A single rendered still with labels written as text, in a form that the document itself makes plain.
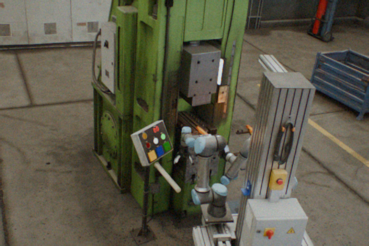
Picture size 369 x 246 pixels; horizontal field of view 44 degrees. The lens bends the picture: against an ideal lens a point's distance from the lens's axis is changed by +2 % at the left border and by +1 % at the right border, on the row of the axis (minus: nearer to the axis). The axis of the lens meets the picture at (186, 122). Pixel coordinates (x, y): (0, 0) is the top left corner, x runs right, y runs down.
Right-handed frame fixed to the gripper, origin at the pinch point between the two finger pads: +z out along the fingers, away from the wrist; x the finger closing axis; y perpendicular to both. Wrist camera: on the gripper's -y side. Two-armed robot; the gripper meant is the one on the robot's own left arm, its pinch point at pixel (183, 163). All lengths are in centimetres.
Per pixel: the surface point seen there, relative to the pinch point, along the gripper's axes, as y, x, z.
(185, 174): -35, 11, 36
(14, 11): -529, -224, 20
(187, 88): -41, 6, -52
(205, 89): -46, 24, -48
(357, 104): -268, 321, 73
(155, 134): -14.6, -23.3, -19.8
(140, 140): -2.5, -36.2, -21.2
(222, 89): -67, 45, -40
